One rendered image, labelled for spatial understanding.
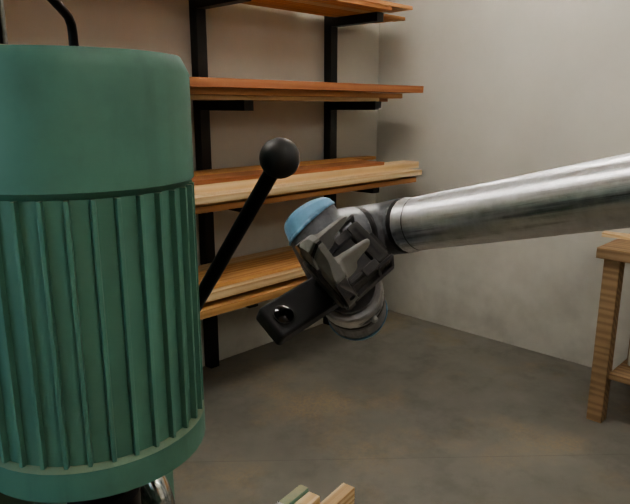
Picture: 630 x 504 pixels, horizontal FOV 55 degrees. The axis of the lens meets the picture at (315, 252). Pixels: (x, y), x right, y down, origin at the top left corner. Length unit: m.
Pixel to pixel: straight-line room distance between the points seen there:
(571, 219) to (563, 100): 2.99
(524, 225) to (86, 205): 0.57
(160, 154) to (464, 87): 3.67
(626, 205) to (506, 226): 0.16
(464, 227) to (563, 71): 2.94
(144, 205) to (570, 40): 3.45
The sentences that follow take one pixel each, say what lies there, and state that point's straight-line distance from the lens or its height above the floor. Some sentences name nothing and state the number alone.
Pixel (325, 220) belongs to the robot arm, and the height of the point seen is 1.30.
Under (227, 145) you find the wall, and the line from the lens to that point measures 3.50.
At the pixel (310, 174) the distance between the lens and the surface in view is 3.29.
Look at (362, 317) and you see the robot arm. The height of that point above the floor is 1.20.
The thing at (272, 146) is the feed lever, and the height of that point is 1.44.
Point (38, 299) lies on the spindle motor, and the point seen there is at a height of 1.35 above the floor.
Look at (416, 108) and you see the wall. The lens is 4.24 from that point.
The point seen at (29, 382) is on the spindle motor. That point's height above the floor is 1.29.
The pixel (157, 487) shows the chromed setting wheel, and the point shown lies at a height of 1.05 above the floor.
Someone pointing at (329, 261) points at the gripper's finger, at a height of 1.32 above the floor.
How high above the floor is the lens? 1.47
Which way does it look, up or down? 13 degrees down
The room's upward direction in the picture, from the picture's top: straight up
